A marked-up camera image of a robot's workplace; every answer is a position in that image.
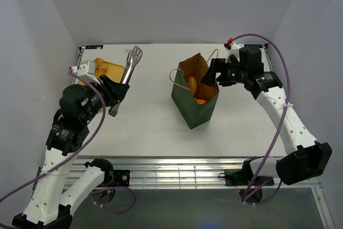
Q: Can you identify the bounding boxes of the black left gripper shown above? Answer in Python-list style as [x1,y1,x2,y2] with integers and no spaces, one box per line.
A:
[81,74,131,124]

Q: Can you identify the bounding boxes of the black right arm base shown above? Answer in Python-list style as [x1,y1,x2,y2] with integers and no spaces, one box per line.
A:
[218,169,274,187]

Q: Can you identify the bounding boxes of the round glazed bun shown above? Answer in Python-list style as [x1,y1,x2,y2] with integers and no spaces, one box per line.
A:
[93,58,108,77]

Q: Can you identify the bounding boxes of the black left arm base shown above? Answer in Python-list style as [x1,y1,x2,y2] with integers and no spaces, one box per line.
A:
[100,170,131,187]

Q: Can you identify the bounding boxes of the sesame crusted bun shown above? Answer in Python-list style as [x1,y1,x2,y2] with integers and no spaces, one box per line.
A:
[187,76,198,97]

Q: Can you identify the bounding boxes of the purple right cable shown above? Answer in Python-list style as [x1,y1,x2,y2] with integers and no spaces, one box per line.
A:
[241,33,292,204]

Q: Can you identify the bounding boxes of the green paper bag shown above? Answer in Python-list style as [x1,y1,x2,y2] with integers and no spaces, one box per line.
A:
[170,53,219,129]

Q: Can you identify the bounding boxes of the long ridged twisted bread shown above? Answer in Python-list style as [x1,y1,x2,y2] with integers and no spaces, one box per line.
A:
[194,97,206,105]

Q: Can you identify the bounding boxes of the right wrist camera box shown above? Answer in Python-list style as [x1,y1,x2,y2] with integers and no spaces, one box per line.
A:
[224,38,241,63]

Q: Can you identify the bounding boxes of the purple cable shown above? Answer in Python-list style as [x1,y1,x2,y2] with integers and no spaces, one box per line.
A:
[241,33,292,204]
[0,69,137,213]

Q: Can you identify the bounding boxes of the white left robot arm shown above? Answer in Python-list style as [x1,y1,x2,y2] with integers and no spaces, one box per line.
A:
[12,75,130,228]

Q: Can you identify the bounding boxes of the yellow plastic tray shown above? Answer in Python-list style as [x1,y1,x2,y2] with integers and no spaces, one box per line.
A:
[76,57,126,86]

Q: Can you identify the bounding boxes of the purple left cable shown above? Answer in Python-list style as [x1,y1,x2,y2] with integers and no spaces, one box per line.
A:
[0,69,137,213]

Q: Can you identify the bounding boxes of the metal serving tongs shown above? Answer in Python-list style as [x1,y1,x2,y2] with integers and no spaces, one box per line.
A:
[108,46,143,117]

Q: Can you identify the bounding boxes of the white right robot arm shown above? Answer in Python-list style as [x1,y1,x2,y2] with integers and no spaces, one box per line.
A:
[201,47,332,185]

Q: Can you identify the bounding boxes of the aluminium table rail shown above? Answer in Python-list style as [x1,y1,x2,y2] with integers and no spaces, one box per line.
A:
[33,156,322,191]

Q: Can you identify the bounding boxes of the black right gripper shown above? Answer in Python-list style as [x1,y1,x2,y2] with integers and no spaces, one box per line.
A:
[200,58,248,87]

